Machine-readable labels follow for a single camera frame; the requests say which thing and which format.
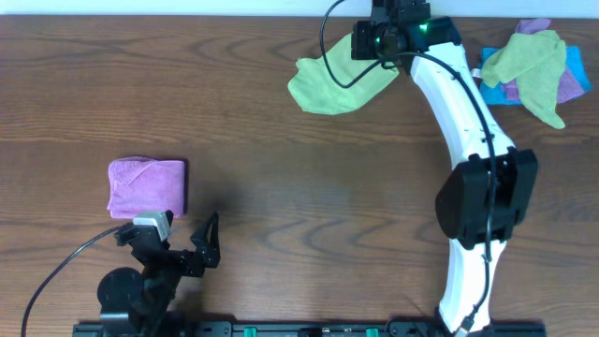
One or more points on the purple cloth in pile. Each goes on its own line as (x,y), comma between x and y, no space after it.
(529,26)

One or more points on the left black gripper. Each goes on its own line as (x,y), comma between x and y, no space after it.
(175,261)

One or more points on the folded purple cloth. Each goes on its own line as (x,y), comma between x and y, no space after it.
(139,184)

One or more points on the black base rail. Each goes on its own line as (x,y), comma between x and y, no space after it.
(392,329)

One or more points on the green cloth on pile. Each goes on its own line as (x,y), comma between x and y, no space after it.
(535,62)

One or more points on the green microfiber cloth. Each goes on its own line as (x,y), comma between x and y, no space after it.
(316,92)

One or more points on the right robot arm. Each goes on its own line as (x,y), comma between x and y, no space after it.
(488,190)

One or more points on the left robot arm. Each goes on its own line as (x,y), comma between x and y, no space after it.
(135,303)

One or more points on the blue cloth in pile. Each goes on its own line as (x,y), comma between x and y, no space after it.
(574,83)

